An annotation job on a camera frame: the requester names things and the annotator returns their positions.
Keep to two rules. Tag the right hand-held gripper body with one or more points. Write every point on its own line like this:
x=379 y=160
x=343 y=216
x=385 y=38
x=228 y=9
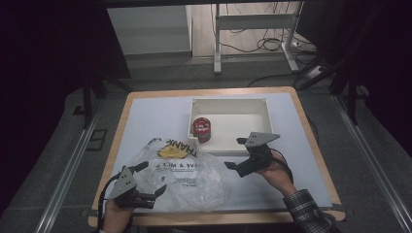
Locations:
x=257 y=155

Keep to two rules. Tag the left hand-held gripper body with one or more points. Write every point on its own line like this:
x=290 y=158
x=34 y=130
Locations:
x=124 y=187

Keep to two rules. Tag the white plastic bin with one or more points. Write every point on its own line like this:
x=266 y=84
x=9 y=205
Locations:
x=236 y=123

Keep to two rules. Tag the clear printed plastic bag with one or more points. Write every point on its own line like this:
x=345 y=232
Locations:
x=200 y=191

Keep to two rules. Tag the red tin can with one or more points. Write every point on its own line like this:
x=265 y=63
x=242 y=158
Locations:
x=201 y=130

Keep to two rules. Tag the person's right hand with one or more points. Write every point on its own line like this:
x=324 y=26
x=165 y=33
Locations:
x=278 y=174

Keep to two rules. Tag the person's left hand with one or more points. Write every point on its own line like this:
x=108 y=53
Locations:
x=115 y=217

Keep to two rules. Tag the white table mat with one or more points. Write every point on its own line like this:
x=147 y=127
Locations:
x=162 y=116

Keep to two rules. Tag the wooden table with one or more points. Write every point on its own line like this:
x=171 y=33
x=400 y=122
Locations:
x=207 y=219

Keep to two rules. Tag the black stand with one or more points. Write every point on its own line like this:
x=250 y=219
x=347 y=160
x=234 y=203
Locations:
x=351 y=97
x=86 y=100

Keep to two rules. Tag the white power strip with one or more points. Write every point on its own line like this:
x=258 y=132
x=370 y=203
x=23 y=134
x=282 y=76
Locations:
x=314 y=72

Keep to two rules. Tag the grey panel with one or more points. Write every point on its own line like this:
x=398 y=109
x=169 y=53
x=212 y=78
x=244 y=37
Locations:
x=149 y=30

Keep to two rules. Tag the metal floor rail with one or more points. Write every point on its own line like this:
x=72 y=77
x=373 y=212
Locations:
x=372 y=161
x=64 y=181

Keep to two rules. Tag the white metal desk frame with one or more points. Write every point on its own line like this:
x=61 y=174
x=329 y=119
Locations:
x=254 y=22

